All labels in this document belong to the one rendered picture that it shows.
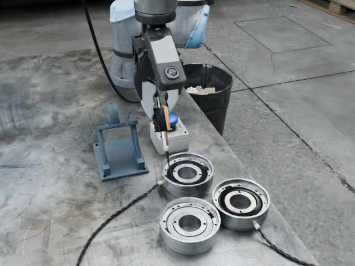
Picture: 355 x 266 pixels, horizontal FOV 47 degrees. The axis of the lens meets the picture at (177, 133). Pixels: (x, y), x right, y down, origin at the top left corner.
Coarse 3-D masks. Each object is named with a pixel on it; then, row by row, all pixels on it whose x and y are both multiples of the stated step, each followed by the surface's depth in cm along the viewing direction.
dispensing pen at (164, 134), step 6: (156, 90) 80; (156, 96) 80; (156, 102) 81; (156, 108) 79; (162, 108) 79; (156, 114) 79; (162, 114) 79; (156, 120) 80; (162, 120) 79; (156, 126) 81; (162, 126) 79; (162, 132) 81; (162, 138) 81; (168, 144) 81; (168, 150) 81; (168, 156) 81; (168, 162) 81
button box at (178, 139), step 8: (152, 128) 93; (176, 128) 92; (184, 128) 92; (152, 136) 94; (160, 136) 89; (168, 136) 90; (176, 136) 90; (184, 136) 91; (160, 144) 89; (176, 144) 91; (184, 144) 92; (160, 152) 91
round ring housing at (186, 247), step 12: (168, 204) 73; (180, 204) 75; (192, 204) 75; (204, 204) 74; (168, 216) 72; (180, 216) 72; (192, 216) 73; (216, 216) 72; (180, 228) 70; (204, 228) 70; (216, 228) 70; (168, 240) 68; (180, 240) 67; (204, 240) 67; (216, 240) 70; (180, 252) 69; (192, 252) 68
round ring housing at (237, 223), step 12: (228, 180) 79; (240, 180) 79; (216, 192) 78; (240, 192) 78; (264, 192) 77; (216, 204) 73; (228, 204) 75; (240, 204) 79; (252, 204) 75; (264, 204) 75; (228, 216) 72; (240, 216) 71; (252, 216) 71; (264, 216) 73; (228, 228) 74; (240, 228) 72; (252, 228) 74
